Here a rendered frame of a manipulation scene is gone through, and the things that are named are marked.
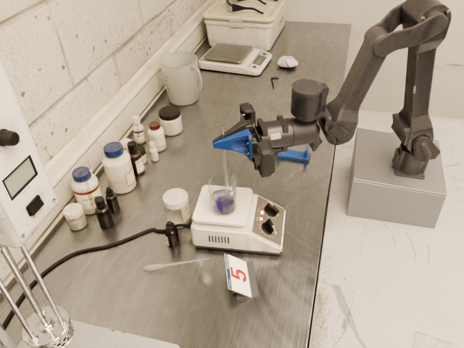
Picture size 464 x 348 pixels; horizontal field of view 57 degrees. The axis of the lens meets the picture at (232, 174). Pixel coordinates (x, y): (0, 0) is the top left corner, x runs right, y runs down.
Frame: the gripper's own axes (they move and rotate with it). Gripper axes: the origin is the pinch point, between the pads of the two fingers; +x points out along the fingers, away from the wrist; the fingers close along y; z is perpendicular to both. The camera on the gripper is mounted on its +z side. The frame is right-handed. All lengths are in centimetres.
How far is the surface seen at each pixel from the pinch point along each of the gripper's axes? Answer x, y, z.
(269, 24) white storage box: -35, 98, 14
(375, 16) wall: -90, 115, 23
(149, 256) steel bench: 20.4, -2.7, 25.6
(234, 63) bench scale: -17, 85, 23
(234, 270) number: 3.0, -13.1, 22.9
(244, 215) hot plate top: -1.3, -3.9, 17.0
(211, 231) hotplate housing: 6.1, -4.5, 19.4
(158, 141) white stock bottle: 15.3, 37.1, 21.6
